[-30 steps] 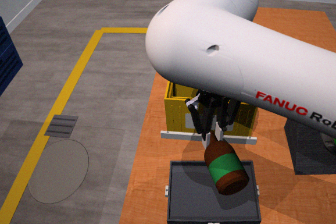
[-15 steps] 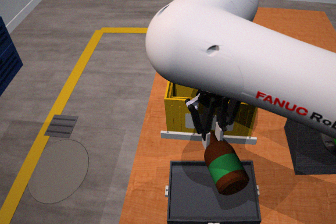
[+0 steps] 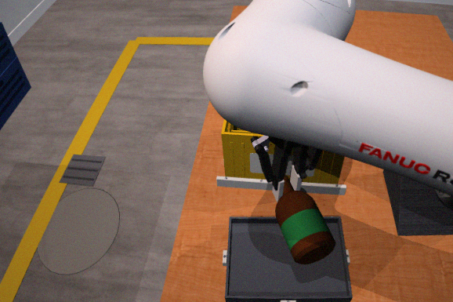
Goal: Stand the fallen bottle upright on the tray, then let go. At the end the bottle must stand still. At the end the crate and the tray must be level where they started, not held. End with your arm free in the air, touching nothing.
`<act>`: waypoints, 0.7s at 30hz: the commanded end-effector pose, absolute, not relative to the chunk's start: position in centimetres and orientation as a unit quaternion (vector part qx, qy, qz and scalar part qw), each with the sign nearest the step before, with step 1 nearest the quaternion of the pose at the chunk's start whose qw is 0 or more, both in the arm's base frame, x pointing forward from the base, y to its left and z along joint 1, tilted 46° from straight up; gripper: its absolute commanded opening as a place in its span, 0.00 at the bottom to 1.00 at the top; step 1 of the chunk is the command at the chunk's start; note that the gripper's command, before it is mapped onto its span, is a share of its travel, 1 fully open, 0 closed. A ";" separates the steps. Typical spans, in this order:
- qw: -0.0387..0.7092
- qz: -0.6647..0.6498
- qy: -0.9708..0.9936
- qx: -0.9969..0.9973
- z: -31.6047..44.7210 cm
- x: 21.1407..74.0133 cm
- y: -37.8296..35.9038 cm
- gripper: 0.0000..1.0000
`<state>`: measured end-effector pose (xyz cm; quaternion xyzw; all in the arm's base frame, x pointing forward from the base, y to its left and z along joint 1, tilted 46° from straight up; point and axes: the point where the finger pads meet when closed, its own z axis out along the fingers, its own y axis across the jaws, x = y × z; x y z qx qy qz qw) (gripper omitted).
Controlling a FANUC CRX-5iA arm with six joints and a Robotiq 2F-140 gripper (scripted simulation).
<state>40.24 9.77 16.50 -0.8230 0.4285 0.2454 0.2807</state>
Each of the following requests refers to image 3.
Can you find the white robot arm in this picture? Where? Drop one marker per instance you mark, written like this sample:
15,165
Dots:
282,69

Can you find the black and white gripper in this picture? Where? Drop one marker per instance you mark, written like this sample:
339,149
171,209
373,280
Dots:
301,162

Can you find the brown bottle with green label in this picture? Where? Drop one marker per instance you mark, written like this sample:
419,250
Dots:
303,226

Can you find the yellow crate with dividers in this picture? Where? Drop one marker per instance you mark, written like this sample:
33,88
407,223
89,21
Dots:
241,160

